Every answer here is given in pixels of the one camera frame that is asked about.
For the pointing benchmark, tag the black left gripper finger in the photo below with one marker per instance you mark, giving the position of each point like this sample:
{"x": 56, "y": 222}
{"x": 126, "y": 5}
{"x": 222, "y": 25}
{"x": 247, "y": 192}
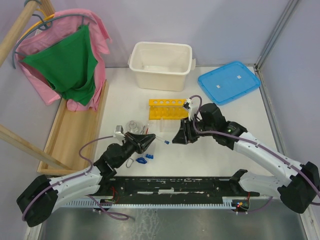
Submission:
{"x": 143, "y": 144}
{"x": 134, "y": 137}

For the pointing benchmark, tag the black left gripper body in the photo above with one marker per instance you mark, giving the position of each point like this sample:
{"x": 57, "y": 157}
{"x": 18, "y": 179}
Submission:
{"x": 128, "y": 148}

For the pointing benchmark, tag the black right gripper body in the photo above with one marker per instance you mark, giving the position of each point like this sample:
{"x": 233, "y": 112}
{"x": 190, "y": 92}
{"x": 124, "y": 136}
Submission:
{"x": 194, "y": 128}

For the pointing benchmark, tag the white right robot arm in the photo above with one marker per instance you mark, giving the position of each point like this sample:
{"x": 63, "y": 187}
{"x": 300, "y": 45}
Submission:
{"x": 237, "y": 138}

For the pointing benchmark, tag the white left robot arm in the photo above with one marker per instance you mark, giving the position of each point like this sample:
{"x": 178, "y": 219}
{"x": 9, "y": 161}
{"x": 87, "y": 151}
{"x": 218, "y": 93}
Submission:
{"x": 45, "y": 195}

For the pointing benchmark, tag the metal crucible tongs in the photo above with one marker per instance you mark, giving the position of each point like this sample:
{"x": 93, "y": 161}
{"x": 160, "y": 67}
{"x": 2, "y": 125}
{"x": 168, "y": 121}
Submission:
{"x": 129, "y": 162}

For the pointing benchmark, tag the small glass flask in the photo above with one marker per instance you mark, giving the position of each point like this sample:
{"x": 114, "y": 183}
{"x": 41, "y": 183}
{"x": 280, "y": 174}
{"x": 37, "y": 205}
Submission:
{"x": 134, "y": 127}

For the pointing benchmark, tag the yellow test tube rack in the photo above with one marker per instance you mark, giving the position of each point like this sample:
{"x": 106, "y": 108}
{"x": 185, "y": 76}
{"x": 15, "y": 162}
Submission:
{"x": 167, "y": 109}

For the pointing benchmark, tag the blue plastic bin lid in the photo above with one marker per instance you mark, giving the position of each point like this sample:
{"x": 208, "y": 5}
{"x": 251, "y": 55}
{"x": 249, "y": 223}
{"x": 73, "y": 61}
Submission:
{"x": 228, "y": 83}

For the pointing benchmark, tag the white plastic storage bin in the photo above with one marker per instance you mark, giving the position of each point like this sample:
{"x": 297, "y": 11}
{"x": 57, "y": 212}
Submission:
{"x": 161, "y": 65}

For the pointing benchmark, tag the small green circuit board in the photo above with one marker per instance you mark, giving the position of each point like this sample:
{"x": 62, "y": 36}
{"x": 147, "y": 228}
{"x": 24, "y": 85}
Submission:
{"x": 244, "y": 205}

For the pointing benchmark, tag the green shirt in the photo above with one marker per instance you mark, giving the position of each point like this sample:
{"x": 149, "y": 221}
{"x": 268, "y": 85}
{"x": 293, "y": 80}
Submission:
{"x": 68, "y": 66}

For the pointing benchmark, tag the grey clothes hanger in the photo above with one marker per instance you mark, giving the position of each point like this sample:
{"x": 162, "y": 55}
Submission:
{"x": 14, "y": 51}

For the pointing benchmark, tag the yellow clothes hanger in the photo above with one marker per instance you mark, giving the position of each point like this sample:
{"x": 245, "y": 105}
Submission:
{"x": 37, "y": 24}

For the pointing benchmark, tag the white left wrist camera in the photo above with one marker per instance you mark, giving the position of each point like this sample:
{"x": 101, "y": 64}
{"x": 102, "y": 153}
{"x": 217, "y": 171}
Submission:
{"x": 119, "y": 132}

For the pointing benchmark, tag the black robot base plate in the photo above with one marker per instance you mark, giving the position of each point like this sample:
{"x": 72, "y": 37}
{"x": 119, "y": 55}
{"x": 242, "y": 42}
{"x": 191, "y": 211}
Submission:
{"x": 171, "y": 190}

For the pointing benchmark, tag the wooden clothes rack frame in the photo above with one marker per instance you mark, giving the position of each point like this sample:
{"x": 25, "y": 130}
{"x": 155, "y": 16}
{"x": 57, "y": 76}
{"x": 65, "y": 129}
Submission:
{"x": 70, "y": 130}

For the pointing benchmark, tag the grey slotted cable duct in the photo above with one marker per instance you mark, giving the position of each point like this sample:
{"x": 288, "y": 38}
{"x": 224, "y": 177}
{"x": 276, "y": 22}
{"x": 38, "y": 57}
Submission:
{"x": 89, "y": 203}

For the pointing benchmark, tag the aluminium frame post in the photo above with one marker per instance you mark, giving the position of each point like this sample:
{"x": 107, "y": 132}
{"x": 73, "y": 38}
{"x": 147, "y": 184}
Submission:
{"x": 276, "y": 32}

